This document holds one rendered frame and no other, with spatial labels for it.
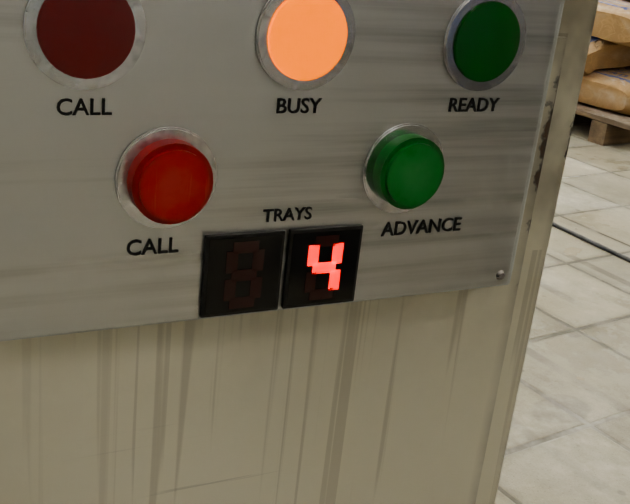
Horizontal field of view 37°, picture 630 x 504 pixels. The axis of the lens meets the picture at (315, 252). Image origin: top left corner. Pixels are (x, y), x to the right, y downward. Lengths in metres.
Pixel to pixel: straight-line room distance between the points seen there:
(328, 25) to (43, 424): 0.20
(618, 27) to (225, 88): 3.76
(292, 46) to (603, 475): 1.41
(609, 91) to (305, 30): 3.78
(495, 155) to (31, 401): 0.22
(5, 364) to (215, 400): 0.10
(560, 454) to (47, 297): 1.43
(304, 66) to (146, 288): 0.10
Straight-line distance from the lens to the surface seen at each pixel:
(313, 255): 0.38
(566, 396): 1.91
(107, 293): 0.36
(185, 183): 0.34
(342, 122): 0.37
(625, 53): 4.32
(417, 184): 0.38
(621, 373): 2.06
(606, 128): 4.03
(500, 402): 0.53
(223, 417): 0.44
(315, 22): 0.35
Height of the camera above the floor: 0.86
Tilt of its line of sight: 21 degrees down
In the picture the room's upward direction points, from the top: 6 degrees clockwise
